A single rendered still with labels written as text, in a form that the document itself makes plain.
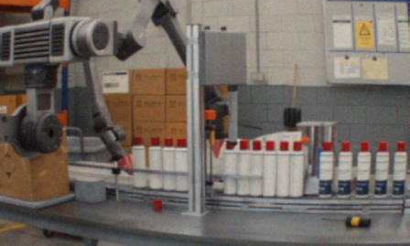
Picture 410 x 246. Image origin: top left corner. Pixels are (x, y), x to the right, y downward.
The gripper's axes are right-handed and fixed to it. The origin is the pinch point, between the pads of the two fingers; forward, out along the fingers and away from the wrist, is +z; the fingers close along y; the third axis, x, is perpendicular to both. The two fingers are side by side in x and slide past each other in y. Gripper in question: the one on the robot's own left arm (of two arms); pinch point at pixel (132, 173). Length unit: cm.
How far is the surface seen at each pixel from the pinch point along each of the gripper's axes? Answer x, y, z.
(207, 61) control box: -59, -17, -7
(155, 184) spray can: -7.2, -2.5, 10.1
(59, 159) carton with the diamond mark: 11.4, -24.2, -18.1
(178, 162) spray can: -21.3, -2.4, 9.6
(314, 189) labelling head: -56, 3, 50
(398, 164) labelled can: -89, -3, 63
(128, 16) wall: 152, 476, -268
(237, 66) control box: -64, -7, -2
